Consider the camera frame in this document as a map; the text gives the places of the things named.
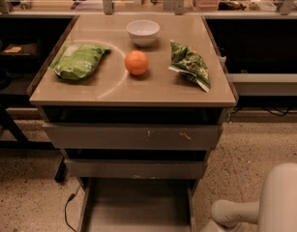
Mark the grey drawer cabinet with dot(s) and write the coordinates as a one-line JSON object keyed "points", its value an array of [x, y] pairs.
{"points": [[159, 97]]}

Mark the orange fruit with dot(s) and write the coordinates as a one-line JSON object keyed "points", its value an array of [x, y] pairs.
{"points": [[136, 63]]}

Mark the grey bottom drawer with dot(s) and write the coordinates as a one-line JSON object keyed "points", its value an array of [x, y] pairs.
{"points": [[135, 205]]}

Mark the dark box under shelf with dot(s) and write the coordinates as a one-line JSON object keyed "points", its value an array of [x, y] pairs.
{"points": [[25, 51]]}

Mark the dark green chip bag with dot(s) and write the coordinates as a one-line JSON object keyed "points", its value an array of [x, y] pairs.
{"points": [[186, 61]]}

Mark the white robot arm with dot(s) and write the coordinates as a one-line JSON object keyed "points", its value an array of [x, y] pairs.
{"points": [[275, 211]]}

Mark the black table frame left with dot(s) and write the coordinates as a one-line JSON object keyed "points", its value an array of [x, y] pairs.
{"points": [[8, 123]]}

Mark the light green chip bag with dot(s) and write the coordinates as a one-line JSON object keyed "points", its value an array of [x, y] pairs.
{"points": [[77, 61]]}

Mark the white bowl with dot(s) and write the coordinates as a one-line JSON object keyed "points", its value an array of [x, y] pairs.
{"points": [[143, 32]]}

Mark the grey top drawer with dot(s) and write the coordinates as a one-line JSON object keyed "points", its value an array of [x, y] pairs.
{"points": [[132, 137]]}

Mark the grey middle drawer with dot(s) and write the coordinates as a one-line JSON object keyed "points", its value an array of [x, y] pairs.
{"points": [[136, 169]]}

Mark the grey drawer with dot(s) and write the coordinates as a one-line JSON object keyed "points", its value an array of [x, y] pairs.
{"points": [[135, 205], [136, 169], [132, 137]]}

